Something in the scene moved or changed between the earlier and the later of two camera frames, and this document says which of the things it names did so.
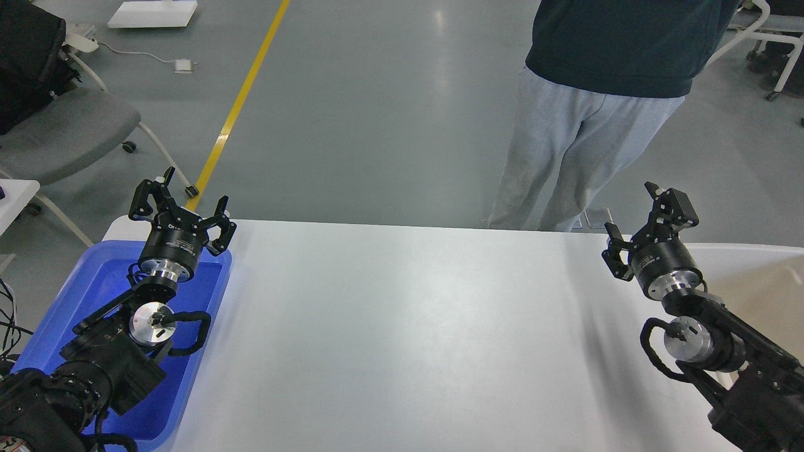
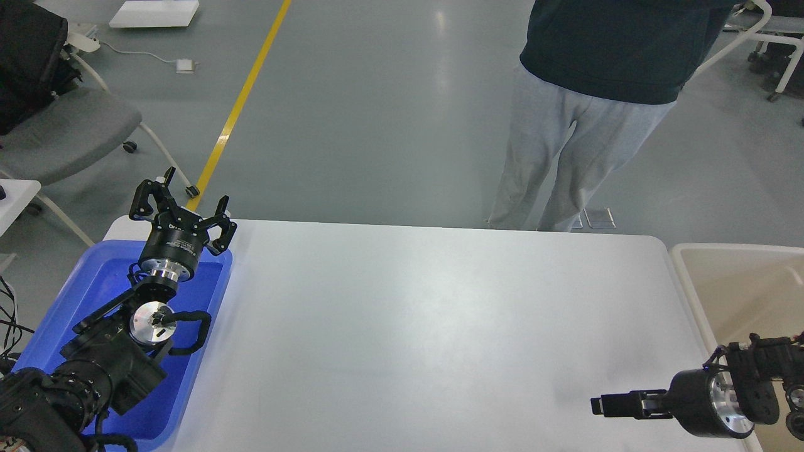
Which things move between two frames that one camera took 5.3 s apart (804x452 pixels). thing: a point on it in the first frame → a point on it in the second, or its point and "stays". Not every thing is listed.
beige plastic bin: [762, 284] stays
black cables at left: [10, 325] stays
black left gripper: [171, 245] stays
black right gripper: [663, 265] → [702, 400]
